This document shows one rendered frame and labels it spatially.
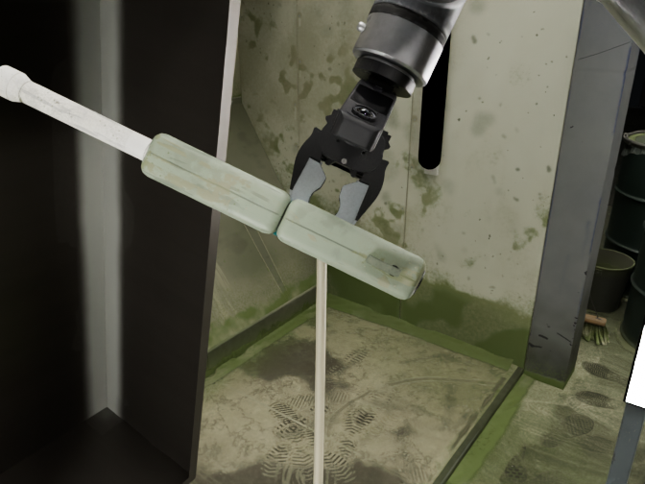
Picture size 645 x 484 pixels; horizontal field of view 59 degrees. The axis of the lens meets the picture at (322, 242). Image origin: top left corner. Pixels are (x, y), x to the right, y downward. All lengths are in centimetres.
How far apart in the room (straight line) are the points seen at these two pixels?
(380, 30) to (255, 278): 230
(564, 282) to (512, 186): 45
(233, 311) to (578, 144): 163
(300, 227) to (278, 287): 236
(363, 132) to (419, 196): 217
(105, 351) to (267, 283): 139
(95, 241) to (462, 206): 168
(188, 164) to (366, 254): 20
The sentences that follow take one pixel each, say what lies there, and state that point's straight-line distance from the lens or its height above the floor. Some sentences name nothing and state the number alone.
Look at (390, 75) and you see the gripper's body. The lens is 63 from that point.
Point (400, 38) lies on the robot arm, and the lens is 63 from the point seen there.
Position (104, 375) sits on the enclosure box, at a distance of 170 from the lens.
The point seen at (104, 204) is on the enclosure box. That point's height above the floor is 116.
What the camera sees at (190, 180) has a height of 142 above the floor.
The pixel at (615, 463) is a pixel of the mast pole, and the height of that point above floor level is 39.
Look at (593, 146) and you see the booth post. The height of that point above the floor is 108.
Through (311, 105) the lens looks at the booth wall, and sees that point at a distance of 295.
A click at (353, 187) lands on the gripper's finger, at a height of 140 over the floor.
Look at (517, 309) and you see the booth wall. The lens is 270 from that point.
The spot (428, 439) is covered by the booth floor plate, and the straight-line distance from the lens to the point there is 235.
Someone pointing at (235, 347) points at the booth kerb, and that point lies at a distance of 273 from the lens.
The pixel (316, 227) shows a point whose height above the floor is 137.
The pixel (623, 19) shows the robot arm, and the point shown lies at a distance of 49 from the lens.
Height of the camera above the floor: 158
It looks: 23 degrees down
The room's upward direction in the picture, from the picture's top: straight up
